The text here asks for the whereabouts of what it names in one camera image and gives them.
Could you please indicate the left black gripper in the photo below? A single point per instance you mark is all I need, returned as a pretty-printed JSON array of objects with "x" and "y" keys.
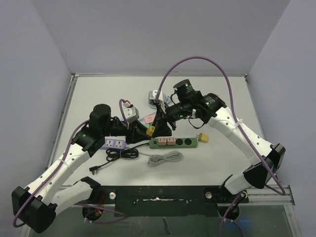
[{"x": 135, "y": 132}]

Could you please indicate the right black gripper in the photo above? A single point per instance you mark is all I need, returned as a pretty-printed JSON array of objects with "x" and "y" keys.
[{"x": 161, "y": 114}]

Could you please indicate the yellow charger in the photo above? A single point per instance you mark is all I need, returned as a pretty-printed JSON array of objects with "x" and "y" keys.
[
  {"x": 202, "y": 137},
  {"x": 150, "y": 130}
]

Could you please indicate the pink charger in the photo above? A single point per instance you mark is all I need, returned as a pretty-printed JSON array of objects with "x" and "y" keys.
[
  {"x": 162, "y": 141},
  {"x": 171, "y": 141}
]

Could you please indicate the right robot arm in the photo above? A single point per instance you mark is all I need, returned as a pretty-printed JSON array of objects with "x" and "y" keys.
[{"x": 264, "y": 157}]

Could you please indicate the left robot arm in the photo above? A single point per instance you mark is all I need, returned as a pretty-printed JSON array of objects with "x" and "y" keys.
[{"x": 38, "y": 204}]

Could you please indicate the pink power strip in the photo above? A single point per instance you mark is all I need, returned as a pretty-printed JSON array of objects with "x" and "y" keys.
[{"x": 149, "y": 119}]

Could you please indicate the purple power strip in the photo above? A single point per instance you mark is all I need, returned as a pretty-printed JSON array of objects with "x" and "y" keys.
[{"x": 114, "y": 142}]

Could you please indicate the green power strip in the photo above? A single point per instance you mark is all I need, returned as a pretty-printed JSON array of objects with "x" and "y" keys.
[{"x": 181, "y": 143}]

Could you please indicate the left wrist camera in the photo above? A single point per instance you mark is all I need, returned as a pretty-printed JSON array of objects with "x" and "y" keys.
[{"x": 131, "y": 113}]

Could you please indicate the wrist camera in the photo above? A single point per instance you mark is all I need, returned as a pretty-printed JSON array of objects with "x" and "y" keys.
[
  {"x": 152, "y": 98},
  {"x": 131, "y": 113}
]

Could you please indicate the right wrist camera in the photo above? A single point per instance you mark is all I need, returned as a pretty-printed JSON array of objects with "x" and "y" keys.
[{"x": 152, "y": 98}]

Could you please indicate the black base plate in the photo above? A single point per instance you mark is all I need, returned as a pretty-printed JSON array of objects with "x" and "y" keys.
[{"x": 168, "y": 201}]

